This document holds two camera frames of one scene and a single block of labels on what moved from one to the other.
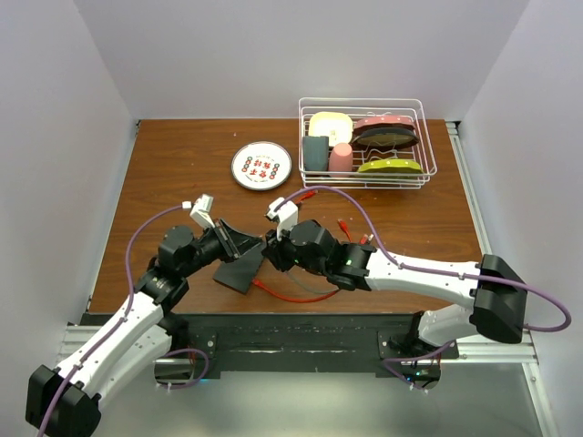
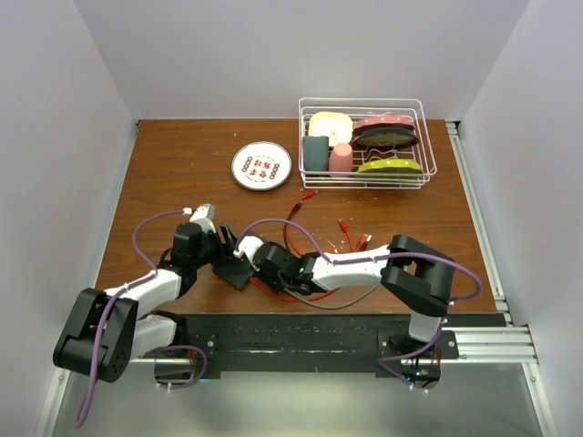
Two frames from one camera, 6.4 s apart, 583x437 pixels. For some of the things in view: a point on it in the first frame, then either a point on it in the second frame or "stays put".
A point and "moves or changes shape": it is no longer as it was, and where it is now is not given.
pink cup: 341,160 stays put
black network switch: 240,272 stays put
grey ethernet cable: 309,289 moves or changes shape
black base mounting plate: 363,342 stays put
